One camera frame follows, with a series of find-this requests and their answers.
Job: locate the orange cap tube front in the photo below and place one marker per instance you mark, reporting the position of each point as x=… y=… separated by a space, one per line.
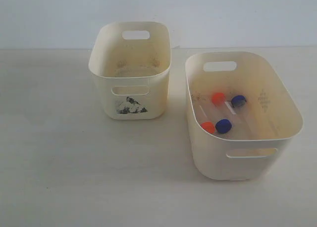
x=203 y=120

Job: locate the orange cap tube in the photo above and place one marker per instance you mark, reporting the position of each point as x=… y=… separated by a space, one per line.
x=220 y=102
x=203 y=120

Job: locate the orange cap tube back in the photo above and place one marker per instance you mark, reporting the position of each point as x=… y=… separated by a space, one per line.
x=220 y=102

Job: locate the blue cap tube front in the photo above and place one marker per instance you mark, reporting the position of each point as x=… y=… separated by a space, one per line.
x=227 y=119

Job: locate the blue cap tube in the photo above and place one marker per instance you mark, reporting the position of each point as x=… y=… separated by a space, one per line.
x=227 y=119
x=243 y=110

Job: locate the blue cap tube back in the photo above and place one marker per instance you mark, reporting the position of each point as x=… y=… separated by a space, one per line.
x=243 y=110

